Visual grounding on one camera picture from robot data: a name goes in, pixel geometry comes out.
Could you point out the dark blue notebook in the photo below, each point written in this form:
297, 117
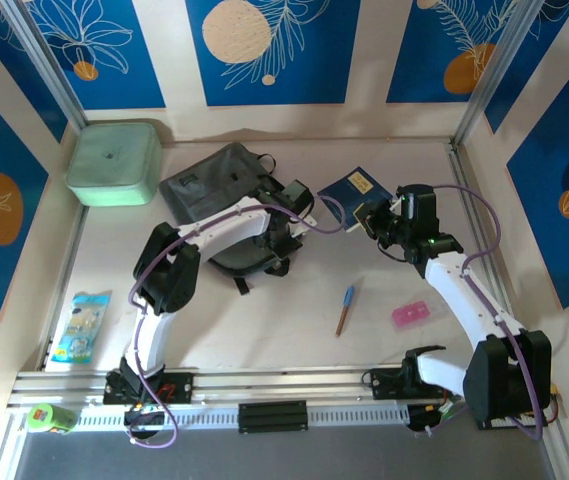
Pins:
349, 192

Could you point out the grey fabric backpack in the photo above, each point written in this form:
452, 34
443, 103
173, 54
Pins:
214, 180

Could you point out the blue and brown pen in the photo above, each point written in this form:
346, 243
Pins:
346, 307

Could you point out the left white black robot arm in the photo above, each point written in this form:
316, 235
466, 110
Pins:
224, 225

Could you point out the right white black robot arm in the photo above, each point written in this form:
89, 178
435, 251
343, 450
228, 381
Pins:
469, 300

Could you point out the pink plastic eraser case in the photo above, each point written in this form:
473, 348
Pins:
409, 315

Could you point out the blue poster beige circle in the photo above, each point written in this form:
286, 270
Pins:
284, 75

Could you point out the blue poster orange circle fern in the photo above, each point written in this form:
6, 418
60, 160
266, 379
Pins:
429, 50

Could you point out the black ribbed block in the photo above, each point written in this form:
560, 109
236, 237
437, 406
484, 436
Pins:
274, 417

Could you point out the mint green zipped case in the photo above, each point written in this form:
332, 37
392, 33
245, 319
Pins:
111, 165

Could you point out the black power distribution board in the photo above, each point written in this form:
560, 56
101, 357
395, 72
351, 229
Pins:
501, 424

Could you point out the light blue snack packet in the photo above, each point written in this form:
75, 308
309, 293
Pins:
81, 325

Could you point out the grey metal plate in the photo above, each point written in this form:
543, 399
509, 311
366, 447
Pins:
284, 457

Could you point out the blue poster white flower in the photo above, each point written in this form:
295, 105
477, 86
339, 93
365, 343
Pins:
114, 50

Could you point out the green can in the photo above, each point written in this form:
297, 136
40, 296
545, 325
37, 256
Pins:
51, 419

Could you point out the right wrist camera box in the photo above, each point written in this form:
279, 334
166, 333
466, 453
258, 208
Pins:
419, 210

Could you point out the aluminium table edge rail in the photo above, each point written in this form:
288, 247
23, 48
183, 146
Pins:
469, 200
69, 270

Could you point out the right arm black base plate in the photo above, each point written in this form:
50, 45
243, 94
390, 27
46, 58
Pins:
386, 385

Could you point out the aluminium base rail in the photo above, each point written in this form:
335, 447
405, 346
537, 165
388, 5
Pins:
284, 382

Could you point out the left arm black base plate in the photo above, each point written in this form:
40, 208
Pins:
179, 387

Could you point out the aluminium frame post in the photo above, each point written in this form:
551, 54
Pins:
499, 70
46, 65

